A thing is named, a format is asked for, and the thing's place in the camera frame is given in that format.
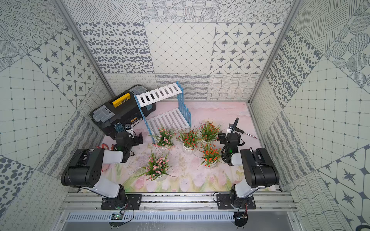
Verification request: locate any orange flower pot front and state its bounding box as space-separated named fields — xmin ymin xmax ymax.
xmin=200 ymin=144 xmax=222 ymax=168

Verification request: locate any pink flower pot back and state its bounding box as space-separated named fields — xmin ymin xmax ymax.
xmin=151 ymin=127 xmax=175 ymax=148

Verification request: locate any pink flower pot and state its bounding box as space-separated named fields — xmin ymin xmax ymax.
xmin=137 ymin=151 xmax=171 ymax=181
xmin=151 ymin=127 xmax=175 ymax=148

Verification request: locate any red flower pot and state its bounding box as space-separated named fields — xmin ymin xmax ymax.
xmin=200 ymin=121 xmax=221 ymax=143
xmin=175 ymin=128 xmax=200 ymax=151

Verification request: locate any pink flower pot front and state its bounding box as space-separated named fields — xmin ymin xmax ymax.
xmin=137 ymin=151 xmax=171 ymax=181

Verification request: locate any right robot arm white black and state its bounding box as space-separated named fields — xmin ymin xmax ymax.
xmin=216 ymin=132 xmax=279 ymax=209

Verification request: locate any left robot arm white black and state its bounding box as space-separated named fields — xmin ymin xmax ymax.
xmin=61 ymin=131 xmax=143 ymax=210

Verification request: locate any blue white two-tier rack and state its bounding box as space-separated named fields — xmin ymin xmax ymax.
xmin=134 ymin=81 xmax=192 ymax=143

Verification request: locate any red white glove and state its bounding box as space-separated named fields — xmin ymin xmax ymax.
xmin=96 ymin=143 xmax=110 ymax=150

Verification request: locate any floral pink table mat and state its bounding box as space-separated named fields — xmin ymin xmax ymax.
xmin=103 ymin=102 xmax=261 ymax=192

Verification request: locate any black handle screwdriver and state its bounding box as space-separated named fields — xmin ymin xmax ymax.
xmin=238 ymin=130 xmax=258 ymax=139

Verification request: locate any black toolbox yellow handle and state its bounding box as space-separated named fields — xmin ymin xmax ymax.
xmin=90 ymin=84 xmax=156 ymax=140

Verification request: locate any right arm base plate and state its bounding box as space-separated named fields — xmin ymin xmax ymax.
xmin=216 ymin=194 xmax=256 ymax=209

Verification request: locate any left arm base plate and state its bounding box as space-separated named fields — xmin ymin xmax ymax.
xmin=101 ymin=194 xmax=142 ymax=210

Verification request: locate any aluminium mounting rail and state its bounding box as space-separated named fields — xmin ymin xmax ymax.
xmin=60 ymin=192 xmax=297 ymax=212

